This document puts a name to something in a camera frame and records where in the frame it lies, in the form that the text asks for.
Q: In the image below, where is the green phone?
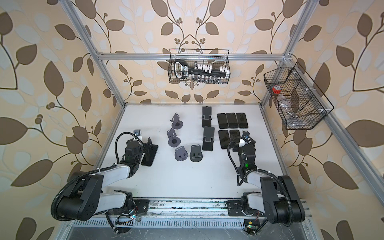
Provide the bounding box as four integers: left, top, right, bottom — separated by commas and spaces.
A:
226, 113, 239, 129

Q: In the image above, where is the black phone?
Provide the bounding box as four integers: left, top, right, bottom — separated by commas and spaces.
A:
217, 113, 229, 129

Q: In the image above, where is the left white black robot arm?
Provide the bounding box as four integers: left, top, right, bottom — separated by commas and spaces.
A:
51, 133, 159, 222

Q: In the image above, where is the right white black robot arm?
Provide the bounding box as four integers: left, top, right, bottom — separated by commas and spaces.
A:
227, 137, 306, 227

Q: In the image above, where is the purple round stand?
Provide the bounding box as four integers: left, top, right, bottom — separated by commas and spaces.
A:
167, 128, 181, 148

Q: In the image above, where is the front left purple stand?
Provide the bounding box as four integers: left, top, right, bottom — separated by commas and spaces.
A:
175, 146, 189, 162

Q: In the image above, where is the back left round stand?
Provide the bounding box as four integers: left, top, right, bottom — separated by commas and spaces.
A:
171, 113, 184, 130

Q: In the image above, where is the middle right black stand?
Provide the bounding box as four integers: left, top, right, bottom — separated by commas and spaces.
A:
202, 126, 215, 152

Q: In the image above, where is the black stand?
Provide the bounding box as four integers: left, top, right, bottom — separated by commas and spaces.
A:
202, 126, 215, 152
202, 106, 212, 128
190, 145, 203, 163

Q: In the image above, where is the front right black stand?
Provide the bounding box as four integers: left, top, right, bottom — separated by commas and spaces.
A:
190, 145, 203, 163

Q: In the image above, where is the back right black stand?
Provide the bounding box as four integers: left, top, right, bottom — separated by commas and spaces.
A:
202, 106, 212, 128

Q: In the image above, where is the red capped clear item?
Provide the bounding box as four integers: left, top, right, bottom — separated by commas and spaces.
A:
272, 85, 282, 97

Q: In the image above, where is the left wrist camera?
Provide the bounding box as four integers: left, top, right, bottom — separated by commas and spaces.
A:
133, 130, 143, 141

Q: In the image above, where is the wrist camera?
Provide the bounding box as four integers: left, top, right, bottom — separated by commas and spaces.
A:
133, 130, 143, 141
239, 131, 256, 148

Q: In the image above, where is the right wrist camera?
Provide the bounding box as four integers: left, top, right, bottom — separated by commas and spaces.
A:
239, 131, 256, 148

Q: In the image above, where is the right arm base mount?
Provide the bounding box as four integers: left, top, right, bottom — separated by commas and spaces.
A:
225, 200, 266, 218

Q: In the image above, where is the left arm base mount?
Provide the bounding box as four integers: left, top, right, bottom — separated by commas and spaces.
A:
113, 197, 150, 217

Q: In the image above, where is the front aluminium rail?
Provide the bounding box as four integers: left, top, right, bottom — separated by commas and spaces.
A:
71, 196, 313, 229

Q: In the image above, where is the right wire basket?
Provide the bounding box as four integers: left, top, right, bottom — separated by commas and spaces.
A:
264, 63, 334, 130

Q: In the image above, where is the wire basket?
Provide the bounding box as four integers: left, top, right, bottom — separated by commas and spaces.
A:
264, 63, 334, 130
168, 48, 231, 85

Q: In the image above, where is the back wire basket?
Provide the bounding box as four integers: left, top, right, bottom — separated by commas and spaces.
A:
168, 48, 231, 85

